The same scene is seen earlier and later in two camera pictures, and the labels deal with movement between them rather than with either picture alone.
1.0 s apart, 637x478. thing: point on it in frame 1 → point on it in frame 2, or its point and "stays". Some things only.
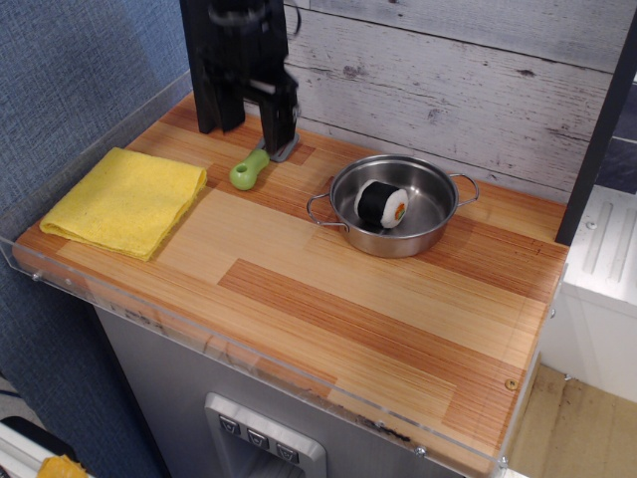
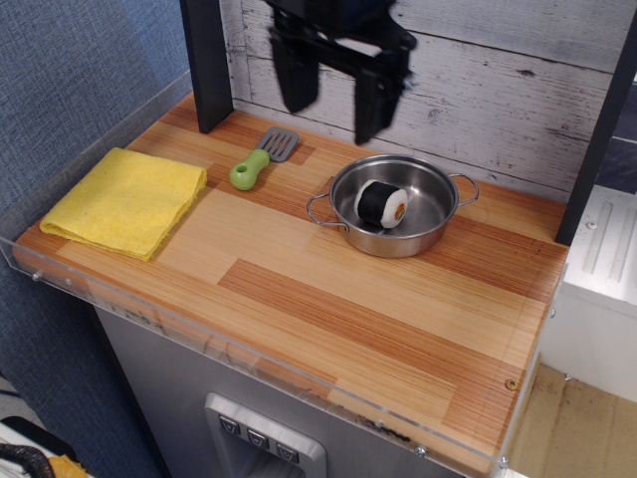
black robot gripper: x=239 y=44 → x=299 y=48
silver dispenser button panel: x=249 y=444 stays
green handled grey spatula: x=243 y=174 stays
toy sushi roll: x=382 y=205 stays
